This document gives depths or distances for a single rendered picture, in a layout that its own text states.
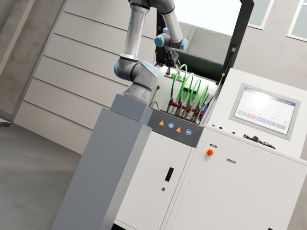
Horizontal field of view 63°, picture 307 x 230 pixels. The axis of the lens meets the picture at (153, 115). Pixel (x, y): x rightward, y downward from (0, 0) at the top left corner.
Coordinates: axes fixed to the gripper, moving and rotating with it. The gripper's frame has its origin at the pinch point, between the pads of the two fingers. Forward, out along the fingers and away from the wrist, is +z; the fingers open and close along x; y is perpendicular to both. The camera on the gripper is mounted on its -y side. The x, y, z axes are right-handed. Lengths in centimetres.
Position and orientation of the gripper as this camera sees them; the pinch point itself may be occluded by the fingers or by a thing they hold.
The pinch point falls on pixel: (174, 74)
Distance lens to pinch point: 198.9
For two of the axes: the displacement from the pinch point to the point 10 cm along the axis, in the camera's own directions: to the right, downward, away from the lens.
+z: 1.4, 8.6, 4.9
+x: 9.0, 0.9, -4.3
